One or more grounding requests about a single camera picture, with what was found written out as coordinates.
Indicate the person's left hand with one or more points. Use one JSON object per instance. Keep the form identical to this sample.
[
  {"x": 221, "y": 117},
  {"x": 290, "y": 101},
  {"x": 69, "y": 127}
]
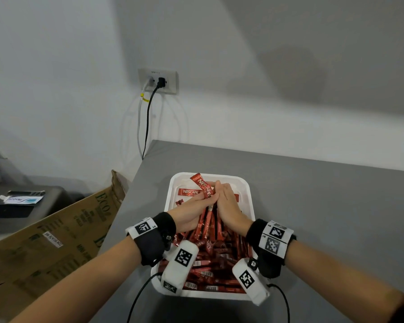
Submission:
[{"x": 188, "y": 211}]

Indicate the person's right hand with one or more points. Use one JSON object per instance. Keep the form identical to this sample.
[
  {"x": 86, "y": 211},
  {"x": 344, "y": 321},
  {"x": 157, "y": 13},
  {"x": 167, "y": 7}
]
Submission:
[{"x": 229, "y": 208}]

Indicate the white plastic tray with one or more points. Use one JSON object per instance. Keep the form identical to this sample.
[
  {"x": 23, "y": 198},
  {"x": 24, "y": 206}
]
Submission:
[{"x": 242, "y": 186}]

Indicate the pile of red coffee sachets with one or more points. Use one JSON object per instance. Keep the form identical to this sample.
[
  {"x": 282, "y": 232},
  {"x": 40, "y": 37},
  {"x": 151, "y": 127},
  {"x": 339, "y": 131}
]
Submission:
[{"x": 215, "y": 265}]

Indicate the person's left forearm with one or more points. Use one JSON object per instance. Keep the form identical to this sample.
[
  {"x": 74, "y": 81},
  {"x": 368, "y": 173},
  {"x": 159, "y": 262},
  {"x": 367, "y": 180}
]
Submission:
[{"x": 80, "y": 285}]

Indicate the person's right forearm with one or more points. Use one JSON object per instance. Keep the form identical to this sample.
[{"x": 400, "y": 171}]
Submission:
[{"x": 340, "y": 282}]

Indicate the black left wristband with markers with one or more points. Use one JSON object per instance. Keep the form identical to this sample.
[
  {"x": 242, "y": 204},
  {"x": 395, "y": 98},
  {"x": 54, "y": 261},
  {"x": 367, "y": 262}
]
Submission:
[{"x": 151, "y": 248}]

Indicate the black wristband with markers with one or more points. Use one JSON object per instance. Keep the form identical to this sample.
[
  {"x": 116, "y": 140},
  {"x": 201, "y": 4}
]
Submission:
[
  {"x": 151, "y": 248},
  {"x": 269, "y": 265}
]

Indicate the black right wristband with markers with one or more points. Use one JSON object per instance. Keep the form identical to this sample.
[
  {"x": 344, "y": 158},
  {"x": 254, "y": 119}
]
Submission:
[{"x": 269, "y": 265}]

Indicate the black power plug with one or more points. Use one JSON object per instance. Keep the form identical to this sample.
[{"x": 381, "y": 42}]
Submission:
[{"x": 161, "y": 82}]

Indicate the brown cardboard box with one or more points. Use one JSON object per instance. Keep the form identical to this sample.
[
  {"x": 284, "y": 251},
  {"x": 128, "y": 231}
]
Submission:
[{"x": 37, "y": 259}]

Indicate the dark grey printer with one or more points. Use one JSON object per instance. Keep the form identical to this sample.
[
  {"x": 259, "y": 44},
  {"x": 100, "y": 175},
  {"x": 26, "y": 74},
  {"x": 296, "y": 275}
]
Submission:
[{"x": 27, "y": 218}]

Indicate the flat black device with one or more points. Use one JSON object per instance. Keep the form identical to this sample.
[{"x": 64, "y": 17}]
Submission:
[{"x": 27, "y": 193}]

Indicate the white and blue packet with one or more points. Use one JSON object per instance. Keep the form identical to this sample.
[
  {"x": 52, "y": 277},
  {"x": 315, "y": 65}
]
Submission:
[{"x": 20, "y": 199}]

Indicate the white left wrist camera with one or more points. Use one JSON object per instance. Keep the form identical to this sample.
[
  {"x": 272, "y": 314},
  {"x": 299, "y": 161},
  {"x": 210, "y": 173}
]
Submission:
[{"x": 175, "y": 275}]

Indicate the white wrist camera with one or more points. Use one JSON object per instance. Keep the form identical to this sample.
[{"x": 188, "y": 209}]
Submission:
[
  {"x": 256, "y": 292},
  {"x": 175, "y": 275}
]

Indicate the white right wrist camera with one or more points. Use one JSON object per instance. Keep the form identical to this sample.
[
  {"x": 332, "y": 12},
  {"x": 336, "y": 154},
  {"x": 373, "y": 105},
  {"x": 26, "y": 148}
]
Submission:
[{"x": 256, "y": 292}]

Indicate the grey wall socket plate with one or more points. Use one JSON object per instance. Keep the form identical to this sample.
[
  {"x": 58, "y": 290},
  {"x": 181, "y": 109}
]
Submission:
[{"x": 171, "y": 80}]

